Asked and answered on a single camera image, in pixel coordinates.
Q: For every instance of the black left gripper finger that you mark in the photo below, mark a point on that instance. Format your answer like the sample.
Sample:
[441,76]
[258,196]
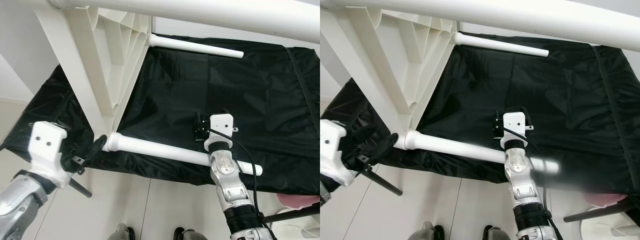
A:
[97,147]
[385,146]

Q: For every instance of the white plastic table leg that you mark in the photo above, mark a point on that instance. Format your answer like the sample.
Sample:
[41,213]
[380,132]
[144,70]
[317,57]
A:
[450,147]
[500,45]
[150,149]
[200,15]
[500,17]
[195,46]

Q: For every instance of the white plastic children table top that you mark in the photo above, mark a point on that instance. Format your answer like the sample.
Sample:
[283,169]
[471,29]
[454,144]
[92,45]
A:
[90,65]
[380,65]

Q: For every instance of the pink plastic object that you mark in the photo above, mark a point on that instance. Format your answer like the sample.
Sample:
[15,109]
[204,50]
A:
[605,199]
[300,200]

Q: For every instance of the white round plastic object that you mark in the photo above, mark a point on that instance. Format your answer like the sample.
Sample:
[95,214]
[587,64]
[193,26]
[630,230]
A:
[610,231]
[300,231]

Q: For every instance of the black robot right foot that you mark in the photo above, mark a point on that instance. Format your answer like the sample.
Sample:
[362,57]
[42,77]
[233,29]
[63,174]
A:
[495,234]
[186,235]

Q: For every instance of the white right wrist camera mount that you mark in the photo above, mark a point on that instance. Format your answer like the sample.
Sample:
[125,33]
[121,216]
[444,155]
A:
[220,127]
[515,127]

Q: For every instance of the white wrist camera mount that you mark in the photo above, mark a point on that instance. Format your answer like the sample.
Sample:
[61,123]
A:
[45,150]
[515,127]
[220,127]
[332,150]

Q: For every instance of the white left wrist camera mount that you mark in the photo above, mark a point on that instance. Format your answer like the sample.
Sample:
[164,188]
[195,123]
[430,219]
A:
[45,150]
[332,150]

